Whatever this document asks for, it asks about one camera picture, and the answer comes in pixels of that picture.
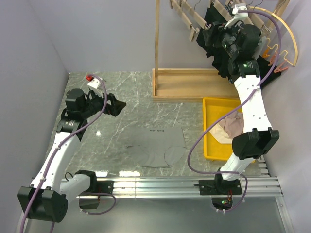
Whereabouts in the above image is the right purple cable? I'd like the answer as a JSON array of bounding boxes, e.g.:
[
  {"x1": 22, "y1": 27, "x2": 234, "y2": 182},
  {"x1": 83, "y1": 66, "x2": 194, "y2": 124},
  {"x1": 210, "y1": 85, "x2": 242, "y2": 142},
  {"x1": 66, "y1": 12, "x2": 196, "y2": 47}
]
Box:
[{"x1": 187, "y1": 7, "x2": 282, "y2": 213}]

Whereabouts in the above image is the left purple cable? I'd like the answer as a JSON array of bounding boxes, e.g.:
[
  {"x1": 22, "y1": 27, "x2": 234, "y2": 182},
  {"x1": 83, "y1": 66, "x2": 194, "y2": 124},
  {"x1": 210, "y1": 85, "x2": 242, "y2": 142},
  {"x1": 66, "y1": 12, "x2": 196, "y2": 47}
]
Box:
[{"x1": 18, "y1": 74, "x2": 117, "y2": 233}]

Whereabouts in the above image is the black underwear on hanger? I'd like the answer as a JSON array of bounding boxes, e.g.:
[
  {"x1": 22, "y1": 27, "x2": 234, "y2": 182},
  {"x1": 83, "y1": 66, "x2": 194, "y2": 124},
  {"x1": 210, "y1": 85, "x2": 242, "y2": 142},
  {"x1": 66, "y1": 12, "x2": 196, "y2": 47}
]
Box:
[{"x1": 196, "y1": 3, "x2": 231, "y2": 80}]

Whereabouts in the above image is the wooden clothes rack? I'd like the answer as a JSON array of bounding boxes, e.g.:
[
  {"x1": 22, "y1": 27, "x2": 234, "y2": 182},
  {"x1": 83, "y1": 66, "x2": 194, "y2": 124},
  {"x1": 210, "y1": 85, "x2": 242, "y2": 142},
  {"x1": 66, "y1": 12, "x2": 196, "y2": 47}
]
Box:
[{"x1": 152, "y1": 0, "x2": 290, "y2": 102}]

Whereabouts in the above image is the pink clothes peg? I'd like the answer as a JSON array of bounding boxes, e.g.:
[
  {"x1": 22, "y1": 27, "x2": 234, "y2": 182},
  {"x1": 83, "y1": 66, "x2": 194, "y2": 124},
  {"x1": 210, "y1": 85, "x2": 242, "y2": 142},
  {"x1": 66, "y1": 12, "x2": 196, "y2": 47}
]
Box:
[{"x1": 262, "y1": 48, "x2": 289, "y2": 73}]

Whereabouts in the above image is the purple cable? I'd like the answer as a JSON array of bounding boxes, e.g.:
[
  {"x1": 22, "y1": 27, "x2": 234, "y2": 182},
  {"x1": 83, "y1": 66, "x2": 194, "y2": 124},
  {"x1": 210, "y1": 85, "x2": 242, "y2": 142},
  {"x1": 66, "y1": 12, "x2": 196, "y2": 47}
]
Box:
[
  {"x1": 18, "y1": 74, "x2": 117, "y2": 233},
  {"x1": 187, "y1": 7, "x2": 282, "y2": 213}
]

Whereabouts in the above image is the yellow plastic tray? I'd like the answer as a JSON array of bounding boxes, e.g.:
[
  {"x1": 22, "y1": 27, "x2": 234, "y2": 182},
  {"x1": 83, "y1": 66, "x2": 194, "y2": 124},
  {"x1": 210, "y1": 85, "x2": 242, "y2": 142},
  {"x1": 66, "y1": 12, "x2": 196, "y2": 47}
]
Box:
[{"x1": 202, "y1": 97, "x2": 256, "y2": 164}]

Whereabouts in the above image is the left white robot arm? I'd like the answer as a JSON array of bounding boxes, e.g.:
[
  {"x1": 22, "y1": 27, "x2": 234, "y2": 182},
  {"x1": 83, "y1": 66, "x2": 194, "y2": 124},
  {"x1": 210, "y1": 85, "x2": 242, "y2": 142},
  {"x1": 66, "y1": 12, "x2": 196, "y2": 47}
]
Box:
[{"x1": 17, "y1": 88, "x2": 126, "y2": 223}]

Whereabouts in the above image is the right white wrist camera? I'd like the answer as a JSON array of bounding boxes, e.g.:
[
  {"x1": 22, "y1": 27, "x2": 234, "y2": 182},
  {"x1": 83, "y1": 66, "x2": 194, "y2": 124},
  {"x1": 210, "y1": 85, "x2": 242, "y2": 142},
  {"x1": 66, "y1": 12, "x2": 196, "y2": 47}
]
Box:
[{"x1": 224, "y1": 3, "x2": 248, "y2": 29}]

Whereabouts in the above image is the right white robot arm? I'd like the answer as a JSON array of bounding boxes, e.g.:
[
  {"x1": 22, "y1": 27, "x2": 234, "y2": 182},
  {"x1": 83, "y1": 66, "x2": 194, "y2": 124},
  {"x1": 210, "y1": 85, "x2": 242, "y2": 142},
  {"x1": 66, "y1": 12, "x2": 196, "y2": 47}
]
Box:
[{"x1": 203, "y1": 20, "x2": 279, "y2": 194}]

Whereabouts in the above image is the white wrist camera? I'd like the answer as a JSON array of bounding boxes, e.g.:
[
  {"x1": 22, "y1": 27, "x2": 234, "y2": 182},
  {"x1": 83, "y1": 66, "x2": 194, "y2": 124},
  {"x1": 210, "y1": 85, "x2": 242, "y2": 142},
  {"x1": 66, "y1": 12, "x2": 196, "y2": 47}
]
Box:
[
  {"x1": 86, "y1": 74, "x2": 105, "y2": 97},
  {"x1": 224, "y1": 3, "x2": 248, "y2": 29}
]

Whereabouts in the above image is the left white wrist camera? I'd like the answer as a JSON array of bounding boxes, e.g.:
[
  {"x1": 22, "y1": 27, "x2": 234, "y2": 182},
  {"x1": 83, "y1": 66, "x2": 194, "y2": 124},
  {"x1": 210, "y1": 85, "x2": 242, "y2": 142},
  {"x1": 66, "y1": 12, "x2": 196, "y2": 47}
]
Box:
[{"x1": 86, "y1": 74, "x2": 105, "y2": 97}]

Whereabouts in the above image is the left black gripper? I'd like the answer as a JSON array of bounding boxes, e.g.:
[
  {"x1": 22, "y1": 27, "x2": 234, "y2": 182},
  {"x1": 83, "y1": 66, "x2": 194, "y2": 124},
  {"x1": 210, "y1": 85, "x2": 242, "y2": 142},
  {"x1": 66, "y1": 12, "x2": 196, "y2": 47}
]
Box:
[{"x1": 81, "y1": 89, "x2": 126, "y2": 118}]

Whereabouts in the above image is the wooden hanger holding black underwear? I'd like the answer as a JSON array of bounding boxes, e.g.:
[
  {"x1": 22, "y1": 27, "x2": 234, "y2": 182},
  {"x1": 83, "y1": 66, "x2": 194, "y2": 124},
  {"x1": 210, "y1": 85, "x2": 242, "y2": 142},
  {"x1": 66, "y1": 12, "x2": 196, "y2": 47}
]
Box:
[{"x1": 210, "y1": 0, "x2": 232, "y2": 22}]

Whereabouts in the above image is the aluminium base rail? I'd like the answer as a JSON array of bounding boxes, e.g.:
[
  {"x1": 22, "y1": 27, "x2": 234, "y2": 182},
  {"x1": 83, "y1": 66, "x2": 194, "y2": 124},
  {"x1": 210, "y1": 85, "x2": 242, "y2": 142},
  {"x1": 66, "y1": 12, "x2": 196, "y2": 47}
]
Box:
[{"x1": 14, "y1": 175, "x2": 294, "y2": 233}]

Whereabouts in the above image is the gold arc hanger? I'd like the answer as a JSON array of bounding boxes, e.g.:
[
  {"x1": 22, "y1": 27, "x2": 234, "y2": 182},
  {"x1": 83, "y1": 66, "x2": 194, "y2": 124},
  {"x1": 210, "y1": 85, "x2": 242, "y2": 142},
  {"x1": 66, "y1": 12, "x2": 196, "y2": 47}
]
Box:
[{"x1": 249, "y1": 6, "x2": 299, "y2": 66}]

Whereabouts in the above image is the wooden clip hanger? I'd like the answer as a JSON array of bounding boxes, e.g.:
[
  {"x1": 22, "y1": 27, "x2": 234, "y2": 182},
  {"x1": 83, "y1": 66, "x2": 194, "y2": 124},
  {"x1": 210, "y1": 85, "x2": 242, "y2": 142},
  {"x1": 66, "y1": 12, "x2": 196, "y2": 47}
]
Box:
[
  {"x1": 183, "y1": 3, "x2": 210, "y2": 30},
  {"x1": 169, "y1": 0, "x2": 200, "y2": 42},
  {"x1": 243, "y1": 0, "x2": 271, "y2": 37}
]

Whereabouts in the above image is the grey underwear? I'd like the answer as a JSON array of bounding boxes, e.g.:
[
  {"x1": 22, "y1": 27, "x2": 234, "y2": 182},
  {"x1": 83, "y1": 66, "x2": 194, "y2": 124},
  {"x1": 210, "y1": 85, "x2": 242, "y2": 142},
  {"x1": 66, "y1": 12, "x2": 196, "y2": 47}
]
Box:
[{"x1": 124, "y1": 127, "x2": 186, "y2": 167}]

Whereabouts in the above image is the beige underwear in tray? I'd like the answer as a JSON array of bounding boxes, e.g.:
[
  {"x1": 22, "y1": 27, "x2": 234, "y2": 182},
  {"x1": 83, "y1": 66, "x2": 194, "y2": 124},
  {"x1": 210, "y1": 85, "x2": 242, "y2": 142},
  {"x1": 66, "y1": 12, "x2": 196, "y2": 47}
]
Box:
[{"x1": 209, "y1": 111, "x2": 244, "y2": 144}]

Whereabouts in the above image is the black underwear at rear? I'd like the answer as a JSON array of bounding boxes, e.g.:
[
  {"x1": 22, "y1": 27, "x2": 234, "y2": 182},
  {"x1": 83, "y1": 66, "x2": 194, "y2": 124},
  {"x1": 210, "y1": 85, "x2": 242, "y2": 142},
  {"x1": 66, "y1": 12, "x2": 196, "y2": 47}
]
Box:
[{"x1": 257, "y1": 56, "x2": 281, "y2": 89}]

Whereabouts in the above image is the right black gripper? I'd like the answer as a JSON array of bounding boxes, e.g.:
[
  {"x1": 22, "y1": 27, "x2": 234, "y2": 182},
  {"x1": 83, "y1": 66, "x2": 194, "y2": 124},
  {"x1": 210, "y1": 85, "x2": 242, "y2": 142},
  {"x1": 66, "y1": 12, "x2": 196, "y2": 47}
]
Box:
[{"x1": 201, "y1": 18, "x2": 240, "y2": 58}]

